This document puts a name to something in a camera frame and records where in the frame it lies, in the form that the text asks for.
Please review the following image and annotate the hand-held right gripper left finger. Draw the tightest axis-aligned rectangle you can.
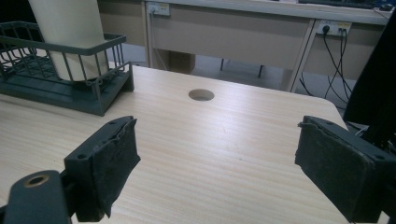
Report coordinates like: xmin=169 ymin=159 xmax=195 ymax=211
xmin=64 ymin=115 xmax=142 ymax=224

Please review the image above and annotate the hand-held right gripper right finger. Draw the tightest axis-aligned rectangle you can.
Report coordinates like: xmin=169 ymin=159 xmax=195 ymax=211
xmin=293 ymin=115 xmax=396 ymax=224

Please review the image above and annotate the dark wire basket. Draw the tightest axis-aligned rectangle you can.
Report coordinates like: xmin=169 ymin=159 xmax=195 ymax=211
xmin=0 ymin=21 xmax=135 ymax=118

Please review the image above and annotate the white tumbler with lid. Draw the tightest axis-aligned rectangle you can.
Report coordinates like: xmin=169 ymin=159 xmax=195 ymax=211
xmin=27 ymin=0 xmax=108 ymax=83

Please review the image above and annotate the black curtain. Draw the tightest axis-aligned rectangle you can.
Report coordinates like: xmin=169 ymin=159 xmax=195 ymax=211
xmin=342 ymin=11 xmax=396 ymax=152

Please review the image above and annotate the black keyboard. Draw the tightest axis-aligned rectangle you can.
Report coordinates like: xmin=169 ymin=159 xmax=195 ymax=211
xmin=298 ymin=0 xmax=376 ymax=10

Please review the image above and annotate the beige office desk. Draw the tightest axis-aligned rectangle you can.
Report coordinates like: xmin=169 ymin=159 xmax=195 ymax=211
xmin=97 ymin=0 xmax=394 ymax=94

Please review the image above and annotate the black power cables bundle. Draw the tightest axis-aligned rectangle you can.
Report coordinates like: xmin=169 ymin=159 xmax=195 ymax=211
xmin=298 ymin=27 xmax=354 ymax=106

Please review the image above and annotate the white wall power strip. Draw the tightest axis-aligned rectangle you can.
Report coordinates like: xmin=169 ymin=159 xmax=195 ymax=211
xmin=146 ymin=1 xmax=172 ymax=18
xmin=316 ymin=20 xmax=353 ymax=37

